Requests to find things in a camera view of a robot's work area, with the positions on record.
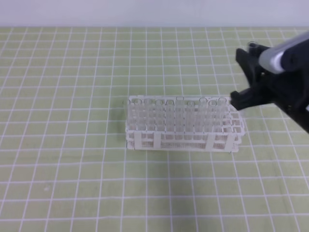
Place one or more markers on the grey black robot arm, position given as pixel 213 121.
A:
pixel 289 56

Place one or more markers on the green checkered tablecloth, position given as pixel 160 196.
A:
pixel 64 165

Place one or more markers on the white test tube rack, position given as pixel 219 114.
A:
pixel 151 125

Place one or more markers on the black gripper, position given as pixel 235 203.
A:
pixel 289 90

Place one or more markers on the clear test tube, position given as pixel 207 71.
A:
pixel 189 119
pixel 221 112
pixel 211 114
pixel 252 46
pixel 179 117
pixel 201 114

